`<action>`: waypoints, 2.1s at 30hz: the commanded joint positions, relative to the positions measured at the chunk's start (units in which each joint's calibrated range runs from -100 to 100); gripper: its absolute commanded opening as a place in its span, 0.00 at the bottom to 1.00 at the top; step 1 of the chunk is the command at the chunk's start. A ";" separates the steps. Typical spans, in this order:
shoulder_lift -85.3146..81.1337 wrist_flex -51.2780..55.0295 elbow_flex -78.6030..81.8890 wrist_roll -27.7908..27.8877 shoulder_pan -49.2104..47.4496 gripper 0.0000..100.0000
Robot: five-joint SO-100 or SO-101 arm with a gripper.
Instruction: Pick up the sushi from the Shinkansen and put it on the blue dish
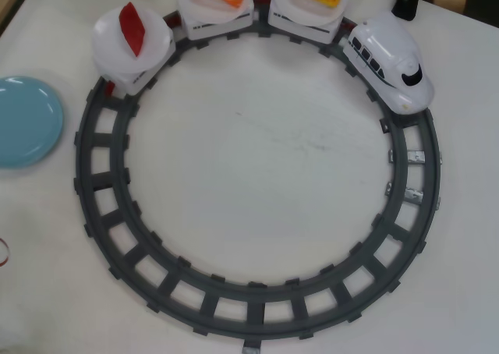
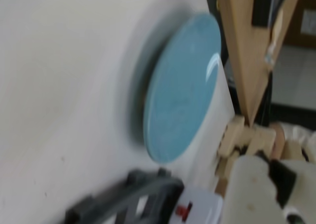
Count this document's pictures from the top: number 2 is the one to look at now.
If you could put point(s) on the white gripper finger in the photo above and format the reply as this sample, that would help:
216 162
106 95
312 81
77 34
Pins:
301 192
247 197

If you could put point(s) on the round blue dish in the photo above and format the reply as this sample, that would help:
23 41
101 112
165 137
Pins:
180 93

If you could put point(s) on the white toy train wagon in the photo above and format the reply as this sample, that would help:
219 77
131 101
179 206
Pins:
202 204

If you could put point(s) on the light wooden joint blocks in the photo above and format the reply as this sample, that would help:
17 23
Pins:
259 137

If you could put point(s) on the grey circular toy rail track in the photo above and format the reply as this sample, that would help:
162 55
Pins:
153 184

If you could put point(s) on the light wooden frame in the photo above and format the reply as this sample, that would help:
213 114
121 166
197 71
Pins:
247 48

